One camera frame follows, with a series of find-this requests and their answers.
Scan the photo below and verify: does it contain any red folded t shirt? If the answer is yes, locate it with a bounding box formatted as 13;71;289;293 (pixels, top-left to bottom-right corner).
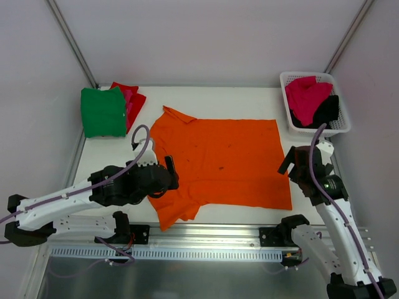
111;82;147;129

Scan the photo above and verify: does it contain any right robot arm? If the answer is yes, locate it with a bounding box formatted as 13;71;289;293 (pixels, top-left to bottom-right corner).
277;142;397;298

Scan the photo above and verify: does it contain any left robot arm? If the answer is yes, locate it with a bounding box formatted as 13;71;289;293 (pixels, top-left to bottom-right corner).
4;156;179;247

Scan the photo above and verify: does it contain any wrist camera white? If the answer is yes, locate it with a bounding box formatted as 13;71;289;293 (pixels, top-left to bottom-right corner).
315;140;334;164
132;138;158;167

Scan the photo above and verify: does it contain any magenta t shirt in basket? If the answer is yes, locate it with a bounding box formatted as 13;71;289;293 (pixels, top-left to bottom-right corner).
285;76;333;126

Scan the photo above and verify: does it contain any aluminium mounting rail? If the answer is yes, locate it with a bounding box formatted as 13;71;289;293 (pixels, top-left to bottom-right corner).
130;224;372;252

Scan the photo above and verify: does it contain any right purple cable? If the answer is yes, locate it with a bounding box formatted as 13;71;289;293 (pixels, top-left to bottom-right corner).
264;123;387;299

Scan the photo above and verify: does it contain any white slotted cable duct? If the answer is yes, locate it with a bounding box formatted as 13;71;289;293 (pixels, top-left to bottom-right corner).
50;246;283;263

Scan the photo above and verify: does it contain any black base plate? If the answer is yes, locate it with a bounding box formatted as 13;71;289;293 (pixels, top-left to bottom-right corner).
102;224;150;245
258;225;297;247

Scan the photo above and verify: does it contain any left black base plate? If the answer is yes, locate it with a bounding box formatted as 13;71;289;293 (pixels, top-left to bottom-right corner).
102;224;150;245

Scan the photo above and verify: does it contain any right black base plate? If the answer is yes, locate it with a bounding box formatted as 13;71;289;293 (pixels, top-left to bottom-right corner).
258;225;297;247

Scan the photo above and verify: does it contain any green folded t shirt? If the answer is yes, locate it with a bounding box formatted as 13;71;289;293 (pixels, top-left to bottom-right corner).
80;87;127;138

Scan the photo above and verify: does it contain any white plastic basket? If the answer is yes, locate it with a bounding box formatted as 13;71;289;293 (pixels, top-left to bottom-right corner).
280;71;351;137

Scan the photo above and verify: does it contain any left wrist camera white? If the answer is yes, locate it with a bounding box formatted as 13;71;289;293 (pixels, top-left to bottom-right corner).
132;138;158;167

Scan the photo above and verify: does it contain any black t shirt in basket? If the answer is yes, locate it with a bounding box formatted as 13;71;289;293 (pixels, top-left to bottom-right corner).
290;95;339;130

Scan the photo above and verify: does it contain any orange t shirt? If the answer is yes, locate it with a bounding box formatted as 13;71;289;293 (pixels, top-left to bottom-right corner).
150;107;293;230

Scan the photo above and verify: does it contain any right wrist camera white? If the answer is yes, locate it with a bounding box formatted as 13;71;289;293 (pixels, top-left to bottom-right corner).
315;140;334;164

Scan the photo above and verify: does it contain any pink folded t shirt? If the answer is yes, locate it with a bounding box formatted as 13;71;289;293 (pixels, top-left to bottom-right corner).
123;90;133;132

